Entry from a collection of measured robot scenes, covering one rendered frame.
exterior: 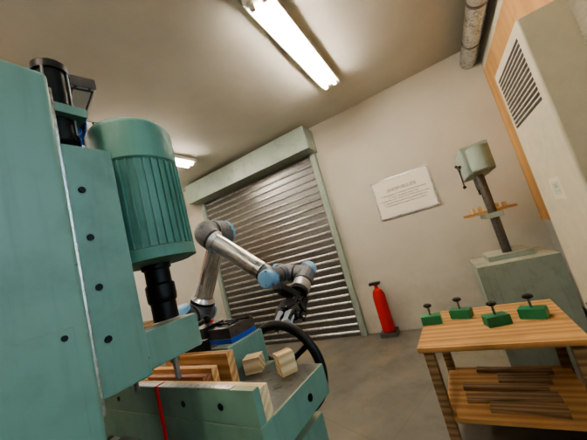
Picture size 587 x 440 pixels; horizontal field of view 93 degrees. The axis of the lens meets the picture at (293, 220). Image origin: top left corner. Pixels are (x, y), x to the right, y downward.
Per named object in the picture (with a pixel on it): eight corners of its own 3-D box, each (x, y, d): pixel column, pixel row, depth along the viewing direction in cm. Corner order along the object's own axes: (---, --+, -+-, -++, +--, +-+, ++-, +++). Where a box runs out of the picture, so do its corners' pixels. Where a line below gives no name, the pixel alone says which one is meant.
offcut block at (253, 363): (245, 375, 63) (241, 360, 64) (250, 368, 67) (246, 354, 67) (262, 372, 63) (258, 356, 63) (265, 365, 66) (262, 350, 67)
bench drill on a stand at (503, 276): (569, 333, 215) (497, 145, 235) (616, 373, 160) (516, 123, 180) (496, 339, 236) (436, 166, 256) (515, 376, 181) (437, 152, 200)
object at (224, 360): (240, 381, 60) (232, 349, 61) (233, 387, 59) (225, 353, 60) (176, 381, 72) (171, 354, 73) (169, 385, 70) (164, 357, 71)
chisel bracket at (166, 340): (204, 350, 61) (196, 312, 62) (142, 384, 49) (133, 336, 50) (184, 352, 65) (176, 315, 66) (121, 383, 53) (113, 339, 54)
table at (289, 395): (348, 369, 66) (340, 343, 67) (272, 472, 40) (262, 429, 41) (189, 371, 97) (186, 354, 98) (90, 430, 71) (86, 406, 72)
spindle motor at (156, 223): (212, 250, 64) (184, 128, 68) (136, 263, 49) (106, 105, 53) (169, 265, 73) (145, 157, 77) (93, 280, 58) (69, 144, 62)
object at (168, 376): (215, 395, 57) (210, 372, 58) (207, 401, 55) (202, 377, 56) (159, 393, 67) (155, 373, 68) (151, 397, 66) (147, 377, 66)
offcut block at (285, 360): (292, 367, 61) (286, 347, 62) (298, 370, 58) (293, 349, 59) (277, 374, 60) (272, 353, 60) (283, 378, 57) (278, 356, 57)
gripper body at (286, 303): (304, 322, 100) (313, 299, 110) (293, 305, 98) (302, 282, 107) (287, 325, 104) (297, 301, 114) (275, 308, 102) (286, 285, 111)
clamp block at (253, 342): (271, 360, 78) (263, 327, 79) (238, 385, 67) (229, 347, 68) (233, 360, 86) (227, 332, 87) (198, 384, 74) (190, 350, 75)
